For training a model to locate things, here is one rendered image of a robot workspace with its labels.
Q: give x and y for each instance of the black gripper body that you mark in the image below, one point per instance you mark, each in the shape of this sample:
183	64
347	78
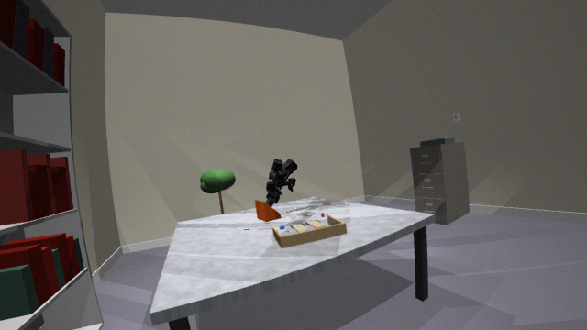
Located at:
280	183

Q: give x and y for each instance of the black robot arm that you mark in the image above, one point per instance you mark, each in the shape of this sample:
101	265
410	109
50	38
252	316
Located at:
282	171

